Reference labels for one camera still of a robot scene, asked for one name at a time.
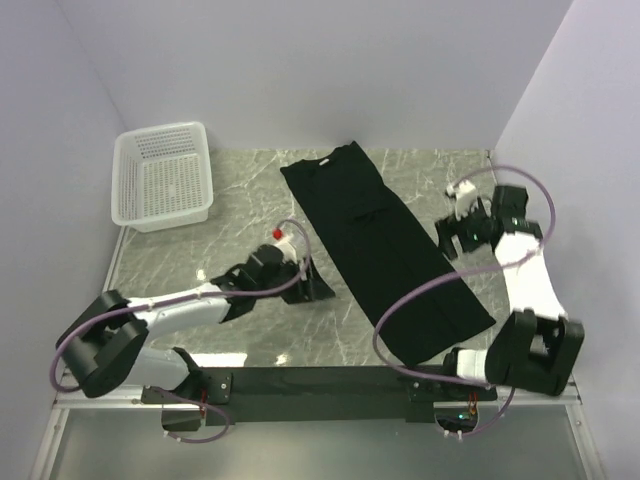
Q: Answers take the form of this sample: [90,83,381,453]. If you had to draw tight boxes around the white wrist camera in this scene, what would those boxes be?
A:
[445,180,481,220]
[272,228,306,263]

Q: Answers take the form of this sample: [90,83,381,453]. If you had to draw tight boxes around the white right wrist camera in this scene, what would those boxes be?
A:
[445,180,481,220]

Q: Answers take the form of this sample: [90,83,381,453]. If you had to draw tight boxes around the black t-shirt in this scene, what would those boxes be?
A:
[281,143,495,367]

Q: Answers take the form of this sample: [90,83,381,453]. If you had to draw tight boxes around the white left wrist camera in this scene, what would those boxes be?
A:
[272,228,306,263]

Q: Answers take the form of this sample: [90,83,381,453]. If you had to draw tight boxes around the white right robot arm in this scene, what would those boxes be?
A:
[435,181,585,399]

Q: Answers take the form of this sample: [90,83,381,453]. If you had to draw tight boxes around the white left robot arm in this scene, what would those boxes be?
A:
[54,240,335,402]

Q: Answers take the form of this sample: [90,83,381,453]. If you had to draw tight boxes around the white plastic basket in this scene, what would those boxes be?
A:
[111,121,213,233]

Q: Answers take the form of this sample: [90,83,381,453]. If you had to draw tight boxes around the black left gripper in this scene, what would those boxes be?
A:
[256,255,336,304]

